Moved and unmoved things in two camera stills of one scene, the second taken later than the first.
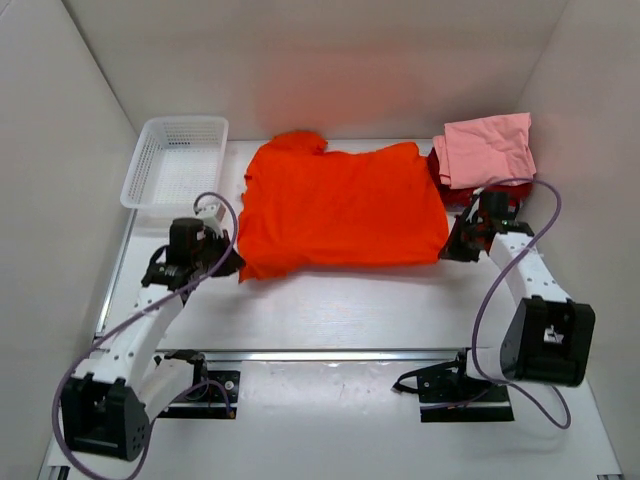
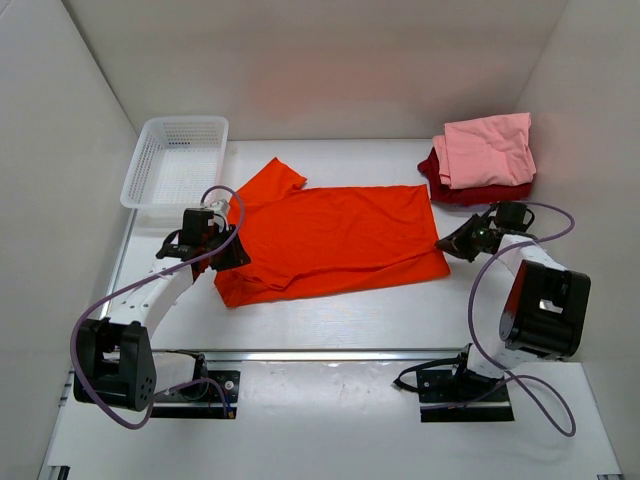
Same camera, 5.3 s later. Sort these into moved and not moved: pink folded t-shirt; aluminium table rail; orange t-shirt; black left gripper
Moved: orange t-shirt
Not moved: pink folded t-shirt; aluminium table rail; black left gripper
